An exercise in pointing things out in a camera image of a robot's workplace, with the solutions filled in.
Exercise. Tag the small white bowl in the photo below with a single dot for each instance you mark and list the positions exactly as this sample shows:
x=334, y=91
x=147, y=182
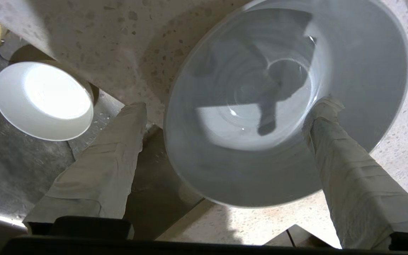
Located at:
x=44, y=102

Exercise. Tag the large grey bowl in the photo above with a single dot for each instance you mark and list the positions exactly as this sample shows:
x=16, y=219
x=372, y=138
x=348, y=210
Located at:
x=243, y=163

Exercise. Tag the stainless steel sink basin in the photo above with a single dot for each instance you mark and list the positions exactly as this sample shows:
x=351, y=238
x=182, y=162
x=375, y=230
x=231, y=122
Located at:
x=12, y=170

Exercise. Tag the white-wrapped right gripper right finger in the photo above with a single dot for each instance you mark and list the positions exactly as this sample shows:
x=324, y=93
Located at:
x=360, y=191

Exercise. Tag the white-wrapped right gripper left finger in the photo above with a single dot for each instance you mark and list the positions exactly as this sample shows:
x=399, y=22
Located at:
x=97, y=173

